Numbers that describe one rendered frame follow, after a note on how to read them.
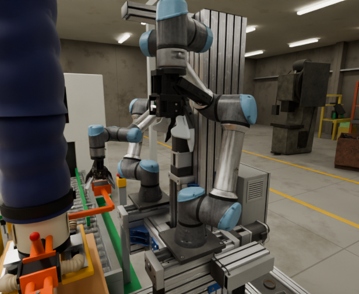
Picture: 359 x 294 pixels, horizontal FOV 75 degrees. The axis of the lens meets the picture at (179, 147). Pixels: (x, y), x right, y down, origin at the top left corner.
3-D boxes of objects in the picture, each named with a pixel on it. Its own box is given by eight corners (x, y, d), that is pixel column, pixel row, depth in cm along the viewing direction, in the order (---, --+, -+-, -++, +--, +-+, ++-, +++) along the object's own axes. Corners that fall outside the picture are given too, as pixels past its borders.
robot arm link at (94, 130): (108, 124, 117) (97, 126, 109) (109, 146, 120) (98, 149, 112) (95, 123, 120) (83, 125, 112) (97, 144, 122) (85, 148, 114)
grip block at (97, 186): (92, 191, 126) (91, 182, 124) (108, 188, 130) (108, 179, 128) (94, 196, 118) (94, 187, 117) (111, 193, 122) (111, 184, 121)
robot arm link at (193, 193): (187, 208, 110) (187, 181, 107) (212, 217, 102) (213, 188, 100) (171, 219, 101) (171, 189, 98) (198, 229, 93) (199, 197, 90)
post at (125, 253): (122, 280, 215) (116, 177, 195) (129, 277, 218) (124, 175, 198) (123, 285, 209) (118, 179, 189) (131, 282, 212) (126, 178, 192)
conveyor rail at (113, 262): (82, 182, 349) (81, 170, 345) (86, 181, 352) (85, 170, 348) (115, 298, 148) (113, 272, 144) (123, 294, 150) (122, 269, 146)
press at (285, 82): (291, 160, 626) (302, 52, 570) (257, 151, 733) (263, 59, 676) (323, 154, 690) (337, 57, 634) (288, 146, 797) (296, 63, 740)
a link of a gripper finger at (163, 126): (147, 136, 69) (154, 111, 63) (165, 134, 72) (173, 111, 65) (151, 143, 67) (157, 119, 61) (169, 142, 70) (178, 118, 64)
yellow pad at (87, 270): (59, 233, 105) (57, 223, 104) (83, 227, 110) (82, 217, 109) (62, 286, 76) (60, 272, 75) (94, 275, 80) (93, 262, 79)
